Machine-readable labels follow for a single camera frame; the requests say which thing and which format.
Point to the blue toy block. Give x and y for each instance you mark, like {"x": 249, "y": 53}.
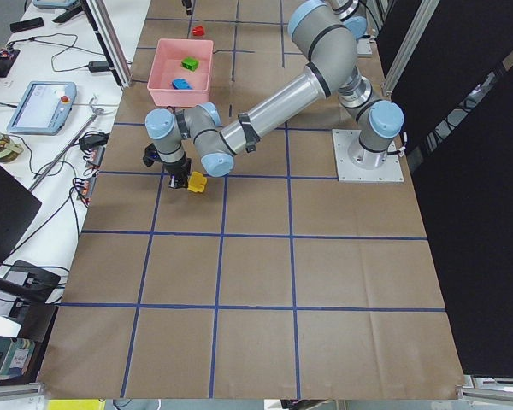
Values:
{"x": 181, "y": 84}

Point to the teach pendant tablet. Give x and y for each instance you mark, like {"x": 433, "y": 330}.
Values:
{"x": 44, "y": 108}

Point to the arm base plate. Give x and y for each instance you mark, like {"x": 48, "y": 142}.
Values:
{"x": 355, "y": 164}
{"x": 364, "y": 48}

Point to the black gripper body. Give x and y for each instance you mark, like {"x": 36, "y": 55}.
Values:
{"x": 178, "y": 166}

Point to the pink plastic box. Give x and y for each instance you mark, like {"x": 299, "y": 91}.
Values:
{"x": 166, "y": 66}

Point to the red toy block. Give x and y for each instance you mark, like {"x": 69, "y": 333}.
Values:
{"x": 198, "y": 31}

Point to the green toy block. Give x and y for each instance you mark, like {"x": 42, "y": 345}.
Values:
{"x": 190, "y": 64}

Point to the black monitor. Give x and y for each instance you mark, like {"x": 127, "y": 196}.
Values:
{"x": 18, "y": 208}

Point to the yellow toy block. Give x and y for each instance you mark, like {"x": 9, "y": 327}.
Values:
{"x": 197, "y": 182}

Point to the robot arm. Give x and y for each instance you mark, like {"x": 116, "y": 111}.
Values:
{"x": 325, "y": 34}

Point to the aluminium frame post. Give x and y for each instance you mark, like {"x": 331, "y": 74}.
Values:
{"x": 102, "y": 26}

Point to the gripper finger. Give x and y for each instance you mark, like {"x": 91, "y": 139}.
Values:
{"x": 176, "y": 181}
{"x": 187, "y": 4}

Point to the black power adapter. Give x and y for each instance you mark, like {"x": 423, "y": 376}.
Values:
{"x": 98, "y": 66}

